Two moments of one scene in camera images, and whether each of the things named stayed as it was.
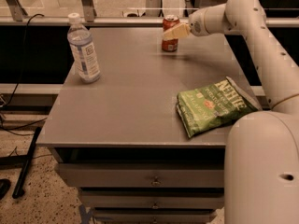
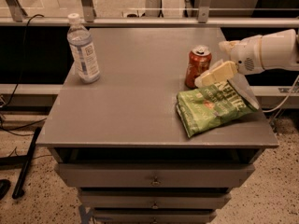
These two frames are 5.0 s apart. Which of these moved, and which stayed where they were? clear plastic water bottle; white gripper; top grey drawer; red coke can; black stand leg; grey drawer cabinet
Moved: red coke can; white gripper
Stayed: grey drawer cabinet; clear plastic water bottle; top grey drawer; black stand leg
